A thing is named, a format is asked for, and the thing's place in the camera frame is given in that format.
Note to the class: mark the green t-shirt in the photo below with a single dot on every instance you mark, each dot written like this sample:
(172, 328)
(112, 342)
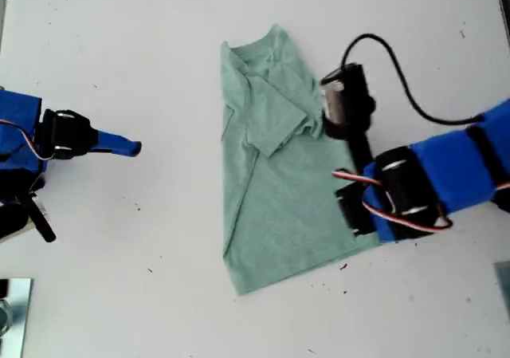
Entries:
(279, 214)

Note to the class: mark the steel clamp plate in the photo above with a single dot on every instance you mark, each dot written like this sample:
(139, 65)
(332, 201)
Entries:
(18, 318)

